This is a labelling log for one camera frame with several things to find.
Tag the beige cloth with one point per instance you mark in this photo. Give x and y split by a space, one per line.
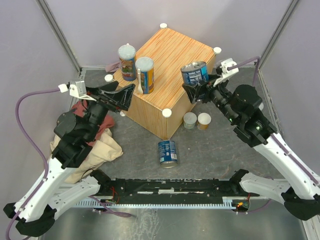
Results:
105 149

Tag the wooden cube counter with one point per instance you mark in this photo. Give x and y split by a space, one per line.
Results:
161 112

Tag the clear lid small cup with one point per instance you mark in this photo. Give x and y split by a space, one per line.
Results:
189 120

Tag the tall yellow drink can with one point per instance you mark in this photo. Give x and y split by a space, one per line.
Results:
146 66

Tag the orange cup white lid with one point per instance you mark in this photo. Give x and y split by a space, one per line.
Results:
203 121

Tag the red cloth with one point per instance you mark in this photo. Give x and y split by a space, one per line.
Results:
79 109

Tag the pink cloth behind counter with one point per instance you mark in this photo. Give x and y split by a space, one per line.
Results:
112 67

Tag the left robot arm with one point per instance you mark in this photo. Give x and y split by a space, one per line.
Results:
36 212

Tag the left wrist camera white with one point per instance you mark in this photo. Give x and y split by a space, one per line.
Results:
76 89

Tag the white cable duct strip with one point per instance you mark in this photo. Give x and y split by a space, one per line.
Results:
227 204

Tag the tall can cartoon label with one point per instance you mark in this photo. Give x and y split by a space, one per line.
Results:
127 59

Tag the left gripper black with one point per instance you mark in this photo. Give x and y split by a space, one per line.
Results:
122 98

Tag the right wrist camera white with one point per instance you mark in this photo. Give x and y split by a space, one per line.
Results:
226 70

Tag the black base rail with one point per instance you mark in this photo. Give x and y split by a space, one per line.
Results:
168 191

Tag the blue soup can lying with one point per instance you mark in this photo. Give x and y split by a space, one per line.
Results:
167 154

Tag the white plastic spoon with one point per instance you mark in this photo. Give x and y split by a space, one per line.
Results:
139 88

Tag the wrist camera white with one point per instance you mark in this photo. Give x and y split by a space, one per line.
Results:
226 70
76 89

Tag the blue Progresso soup can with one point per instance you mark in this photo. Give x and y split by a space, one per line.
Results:
194 72

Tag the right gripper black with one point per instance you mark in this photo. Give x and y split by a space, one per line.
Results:
194 93

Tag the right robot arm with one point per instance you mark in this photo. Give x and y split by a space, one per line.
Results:
300 192

